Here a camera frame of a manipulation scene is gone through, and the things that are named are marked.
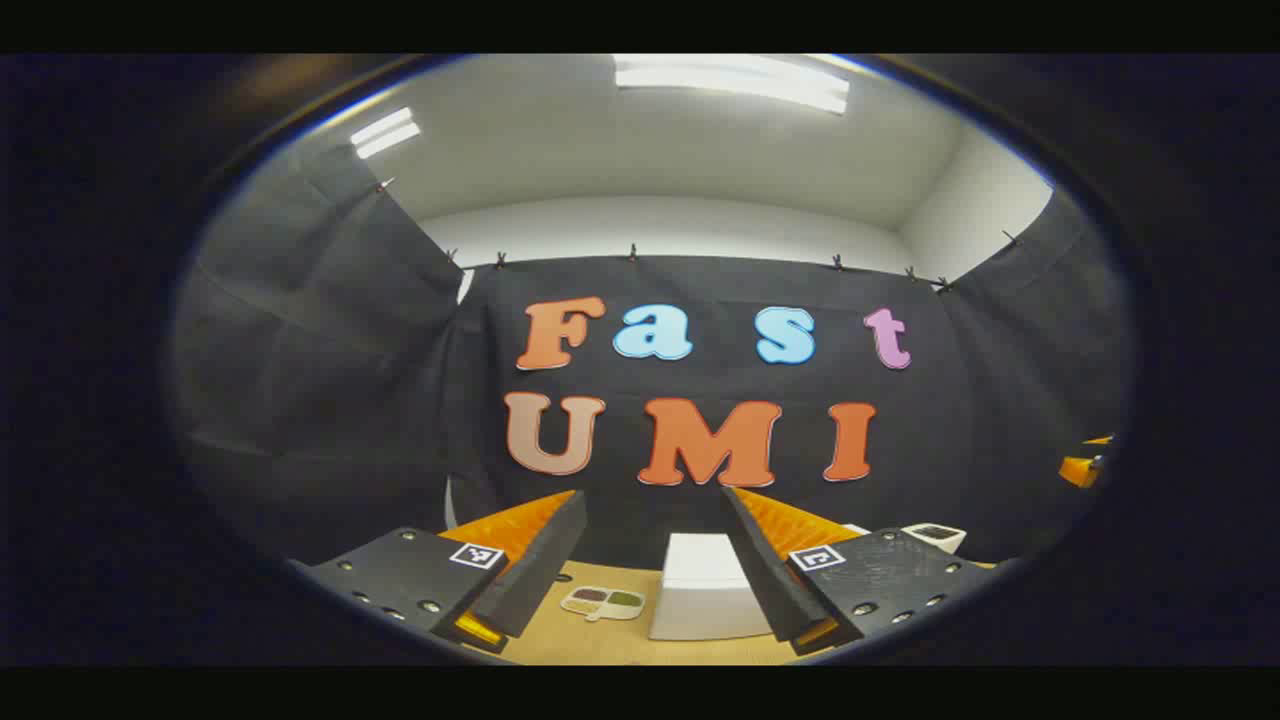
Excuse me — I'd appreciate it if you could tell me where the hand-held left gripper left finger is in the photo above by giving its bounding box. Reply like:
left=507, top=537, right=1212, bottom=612
left=288, top=488, right=589, bottom=656

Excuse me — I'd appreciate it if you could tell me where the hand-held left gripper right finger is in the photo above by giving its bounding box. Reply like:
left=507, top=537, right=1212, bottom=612
left=720, top=486, right=1003, bottom=658

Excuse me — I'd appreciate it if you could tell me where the white microwave oven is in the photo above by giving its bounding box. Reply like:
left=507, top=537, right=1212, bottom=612
left=648, top=532, right=776, bottom=642

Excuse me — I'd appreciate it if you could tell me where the white dish with coloured compartments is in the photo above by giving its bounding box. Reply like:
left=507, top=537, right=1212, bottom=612
left=560, top=585, right=647, bottom=623

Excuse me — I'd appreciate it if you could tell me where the white toaster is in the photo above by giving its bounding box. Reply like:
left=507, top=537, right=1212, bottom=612
left=900, top=522, right=968, bottom=554

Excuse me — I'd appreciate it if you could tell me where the black backdrop cloth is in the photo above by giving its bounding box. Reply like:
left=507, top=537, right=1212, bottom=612
left=165, top=140, right=1141, bottom=601

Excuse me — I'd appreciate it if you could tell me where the ceiling light panel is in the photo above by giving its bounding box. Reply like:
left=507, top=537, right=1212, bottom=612
left=612, top=55, right=851, bottom=116
left=350, top=107, right=422, bottom=160

